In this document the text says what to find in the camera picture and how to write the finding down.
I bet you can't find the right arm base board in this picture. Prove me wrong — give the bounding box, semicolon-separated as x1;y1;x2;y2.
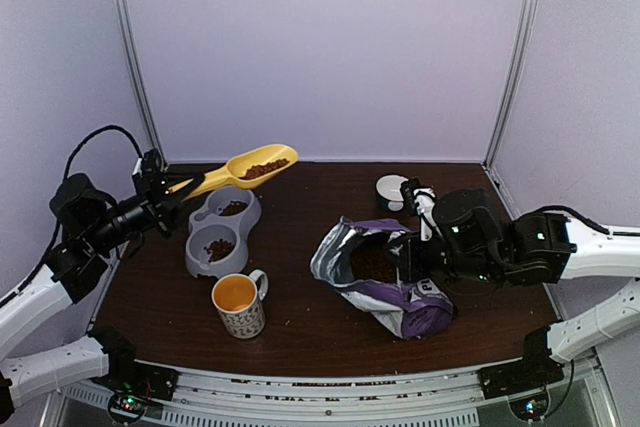
477;360;564;423

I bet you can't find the purple pet food bag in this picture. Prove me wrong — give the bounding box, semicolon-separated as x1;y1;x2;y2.
310;217;457;340

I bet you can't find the white mug yellow inside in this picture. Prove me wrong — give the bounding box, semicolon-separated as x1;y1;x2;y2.
211;269;269;340

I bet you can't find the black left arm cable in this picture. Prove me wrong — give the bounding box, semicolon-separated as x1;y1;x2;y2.
0;125;146;303

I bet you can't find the grey double pet feeder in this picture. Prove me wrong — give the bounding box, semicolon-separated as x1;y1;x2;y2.
185;186;262;278

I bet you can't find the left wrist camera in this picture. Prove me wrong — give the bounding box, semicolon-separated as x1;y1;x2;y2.
140;148;164;177

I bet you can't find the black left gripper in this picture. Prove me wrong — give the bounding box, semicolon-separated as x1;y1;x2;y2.
84;171;208;254

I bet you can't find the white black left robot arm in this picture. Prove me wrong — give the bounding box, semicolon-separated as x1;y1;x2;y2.
1;173;204;419

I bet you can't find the right aluminium corner post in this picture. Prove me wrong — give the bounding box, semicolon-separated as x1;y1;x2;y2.
483;0;539;170

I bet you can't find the dark blue white bowl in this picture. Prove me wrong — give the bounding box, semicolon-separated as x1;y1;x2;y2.
375;174;408;212

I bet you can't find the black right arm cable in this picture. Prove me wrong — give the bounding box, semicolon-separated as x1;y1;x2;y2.
524;204;611;236

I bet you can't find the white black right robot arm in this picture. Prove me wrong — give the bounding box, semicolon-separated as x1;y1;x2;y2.
392;180;639;389

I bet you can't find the brown kibble in bag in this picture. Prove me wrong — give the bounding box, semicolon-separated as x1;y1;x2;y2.
350;243;397;283

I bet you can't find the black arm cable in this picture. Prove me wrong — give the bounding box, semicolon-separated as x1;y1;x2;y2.
0;125;146;303
524;204;611;236

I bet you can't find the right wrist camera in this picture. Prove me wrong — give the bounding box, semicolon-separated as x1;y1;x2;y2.
400;178;436;216

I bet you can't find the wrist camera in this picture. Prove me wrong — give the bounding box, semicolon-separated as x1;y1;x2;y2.
400;178;436;216
140;148;164;177

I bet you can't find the brown kibble in feeder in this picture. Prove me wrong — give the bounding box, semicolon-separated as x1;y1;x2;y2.
204;200;248;263

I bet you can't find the aluminium front rail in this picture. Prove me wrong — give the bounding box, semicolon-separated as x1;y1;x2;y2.
52;346;601;427

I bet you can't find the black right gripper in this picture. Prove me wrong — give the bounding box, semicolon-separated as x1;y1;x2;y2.
383;231;502;286

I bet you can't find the left aluminium corner post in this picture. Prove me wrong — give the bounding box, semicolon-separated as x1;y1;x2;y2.
114;0;166;163

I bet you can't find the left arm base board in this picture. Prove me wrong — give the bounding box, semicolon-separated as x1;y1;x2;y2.
91;361;179;424

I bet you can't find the yellow plastic scoop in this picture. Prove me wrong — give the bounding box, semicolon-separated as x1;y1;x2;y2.
169;144;299;199

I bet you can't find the brown kibble in scoop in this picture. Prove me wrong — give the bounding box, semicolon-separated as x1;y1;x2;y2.
242;158;289;181

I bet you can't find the aluminium corner post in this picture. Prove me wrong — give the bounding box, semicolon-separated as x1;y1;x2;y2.
114;0;166;163
483;0;539;170

